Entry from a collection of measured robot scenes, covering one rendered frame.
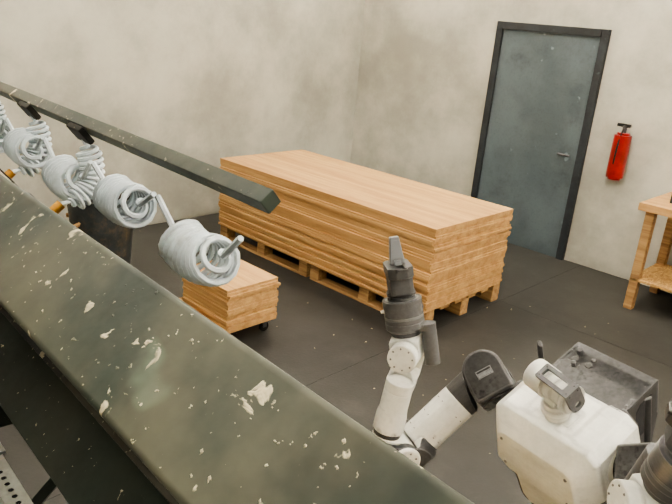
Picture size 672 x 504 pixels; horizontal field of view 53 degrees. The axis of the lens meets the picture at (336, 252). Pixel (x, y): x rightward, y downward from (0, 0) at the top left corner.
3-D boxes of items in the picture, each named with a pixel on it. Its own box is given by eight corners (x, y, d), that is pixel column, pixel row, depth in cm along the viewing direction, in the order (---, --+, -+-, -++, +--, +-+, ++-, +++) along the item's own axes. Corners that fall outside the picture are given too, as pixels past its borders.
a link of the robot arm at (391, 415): (376, 378, 157) (359, 448, 163) (392, 402, 148) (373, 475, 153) (417, 380, 160) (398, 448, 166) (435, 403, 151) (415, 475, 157)
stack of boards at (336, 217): (499, 299, 553) (515, 208, 527) (422, 333, 481) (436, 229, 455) (297, 221, 710) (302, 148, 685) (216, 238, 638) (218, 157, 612)
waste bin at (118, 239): (150, 276, 536) (149, 198, 515) (86, 291, 499) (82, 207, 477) (116, 256, 571) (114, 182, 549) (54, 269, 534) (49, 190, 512)
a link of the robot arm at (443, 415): (392, 457, 169) (457, 396, 168) (412, 491, 157) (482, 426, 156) (364, 433, 164) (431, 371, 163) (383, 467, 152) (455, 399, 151)
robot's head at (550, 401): (548, 383, 145) (545, 353, 140) (584, 410, 137) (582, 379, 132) (525, 398, 143) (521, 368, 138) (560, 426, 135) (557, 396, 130)
